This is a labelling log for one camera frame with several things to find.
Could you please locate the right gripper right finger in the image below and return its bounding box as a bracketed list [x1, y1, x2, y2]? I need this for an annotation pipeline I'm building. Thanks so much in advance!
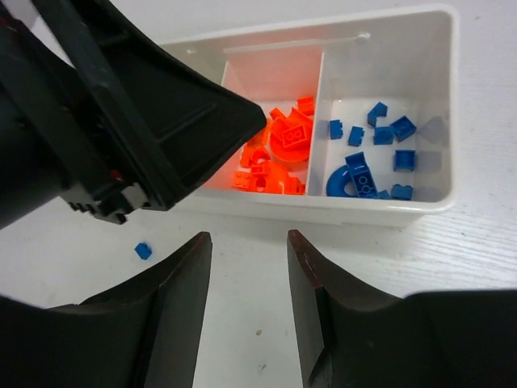
[287, 230, 516, 387]

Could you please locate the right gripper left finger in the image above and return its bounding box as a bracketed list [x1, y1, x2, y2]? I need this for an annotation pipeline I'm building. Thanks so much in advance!
[1, 232, 212, 387]

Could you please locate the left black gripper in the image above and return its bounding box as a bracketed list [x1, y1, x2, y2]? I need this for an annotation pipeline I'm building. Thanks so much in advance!
[1, 1, 266, 226]

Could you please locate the blue half-round lego piece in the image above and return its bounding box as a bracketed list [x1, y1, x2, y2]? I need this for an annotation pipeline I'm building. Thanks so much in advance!
[326, 165, 359, 198]

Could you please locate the orange dome lego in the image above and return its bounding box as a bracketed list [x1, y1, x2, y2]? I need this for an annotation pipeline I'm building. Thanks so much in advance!
[250, 161, 289, 194]
[269, 108, 313, 163]

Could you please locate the small blue lego brick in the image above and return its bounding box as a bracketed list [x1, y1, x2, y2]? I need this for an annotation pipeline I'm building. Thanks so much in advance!
[347, 126, 364, 147]

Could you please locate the small blue lego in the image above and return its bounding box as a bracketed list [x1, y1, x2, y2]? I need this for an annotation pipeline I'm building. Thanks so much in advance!
[329, 120, 343, 140]

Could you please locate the blue lego brick bottom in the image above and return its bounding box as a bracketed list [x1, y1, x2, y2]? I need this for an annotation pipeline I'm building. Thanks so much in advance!
[134, 242, 153, 260]

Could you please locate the orange arch lego piece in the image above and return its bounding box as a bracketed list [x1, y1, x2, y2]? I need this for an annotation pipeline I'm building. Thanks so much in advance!
[239, 145, 271, 168]

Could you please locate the blue lego brick far left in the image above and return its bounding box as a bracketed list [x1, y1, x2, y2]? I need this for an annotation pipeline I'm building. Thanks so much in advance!
[390, 184, 414, 200]

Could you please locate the blue long lego plate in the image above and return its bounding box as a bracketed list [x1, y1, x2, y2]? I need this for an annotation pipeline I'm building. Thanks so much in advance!
[345, 152, 379, 199]

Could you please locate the orange square lego brick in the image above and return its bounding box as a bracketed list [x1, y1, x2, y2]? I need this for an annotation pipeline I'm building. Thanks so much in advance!
[297, 95, 315, 116]

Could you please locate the blue square lego brick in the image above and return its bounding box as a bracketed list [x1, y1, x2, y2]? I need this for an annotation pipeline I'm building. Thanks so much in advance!
[393, 150, 417, 171]

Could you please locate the blue arch lego brick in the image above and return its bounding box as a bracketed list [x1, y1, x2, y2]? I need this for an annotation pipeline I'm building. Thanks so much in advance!
[373, 125, 395, 146]

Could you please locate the blue square lego upside down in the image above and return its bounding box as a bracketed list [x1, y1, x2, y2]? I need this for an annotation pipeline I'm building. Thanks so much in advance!
[390, 116, 417, 142]

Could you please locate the white divided plastic container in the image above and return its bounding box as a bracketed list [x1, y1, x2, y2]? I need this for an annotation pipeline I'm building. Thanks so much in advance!
[165, 5, 459, 226]

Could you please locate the blue sloped lego brick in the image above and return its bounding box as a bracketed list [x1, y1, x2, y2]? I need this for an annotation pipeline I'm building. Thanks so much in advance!
[367, 102, 388, 128]

